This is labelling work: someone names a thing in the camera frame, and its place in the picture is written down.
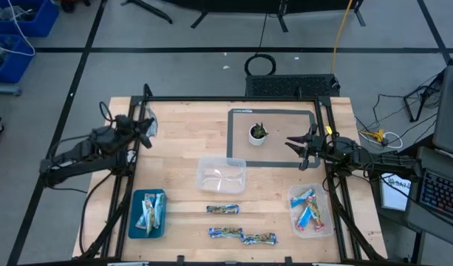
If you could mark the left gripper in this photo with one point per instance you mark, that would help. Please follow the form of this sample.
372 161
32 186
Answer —
128 127

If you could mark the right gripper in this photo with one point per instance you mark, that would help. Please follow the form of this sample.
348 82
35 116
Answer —
316 147

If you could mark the blue red granola bar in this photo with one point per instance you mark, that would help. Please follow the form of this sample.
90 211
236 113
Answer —
304 218
302 197

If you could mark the green purple granola bar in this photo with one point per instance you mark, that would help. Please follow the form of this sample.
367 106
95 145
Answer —
226 232
222 209
259 239

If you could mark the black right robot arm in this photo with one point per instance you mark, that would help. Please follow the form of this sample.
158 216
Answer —
388 162

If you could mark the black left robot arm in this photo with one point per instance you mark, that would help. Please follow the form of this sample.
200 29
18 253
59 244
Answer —
82 151

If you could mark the tan mat grey border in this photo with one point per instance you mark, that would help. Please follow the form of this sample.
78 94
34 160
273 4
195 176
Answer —
281 122

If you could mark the small yellow tag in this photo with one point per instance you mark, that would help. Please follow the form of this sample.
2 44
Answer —
328 130

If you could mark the potted plant white pot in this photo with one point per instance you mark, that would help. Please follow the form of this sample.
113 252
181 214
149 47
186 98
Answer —
256 139

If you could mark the clear plastic container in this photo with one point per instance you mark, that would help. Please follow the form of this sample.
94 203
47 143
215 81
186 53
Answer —
324 192
221 175

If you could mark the black computer case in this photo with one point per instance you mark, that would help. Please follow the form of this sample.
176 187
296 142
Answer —
292 85

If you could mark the yellow power plug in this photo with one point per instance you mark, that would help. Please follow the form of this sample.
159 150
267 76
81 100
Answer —
375 136

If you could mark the white paper sheet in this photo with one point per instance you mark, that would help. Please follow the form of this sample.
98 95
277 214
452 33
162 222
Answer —
394 197

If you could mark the teal rectangular tray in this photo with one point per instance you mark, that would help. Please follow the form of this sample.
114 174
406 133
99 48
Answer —
160 232

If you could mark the blue plastic bin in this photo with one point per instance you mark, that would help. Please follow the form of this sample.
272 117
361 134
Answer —
15 66
37 22

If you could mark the grey desk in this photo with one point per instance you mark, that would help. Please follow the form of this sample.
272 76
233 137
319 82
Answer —
448 122
425 217

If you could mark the grey cart base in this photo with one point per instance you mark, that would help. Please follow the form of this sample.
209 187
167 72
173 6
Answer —
4 88

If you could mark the black partition screen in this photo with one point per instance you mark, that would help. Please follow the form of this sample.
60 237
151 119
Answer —
248 5

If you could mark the black backlit keyboard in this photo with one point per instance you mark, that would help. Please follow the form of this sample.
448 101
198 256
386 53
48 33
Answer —
442 194

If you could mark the black aluminium frame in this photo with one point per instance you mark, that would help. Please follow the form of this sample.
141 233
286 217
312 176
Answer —
196 98

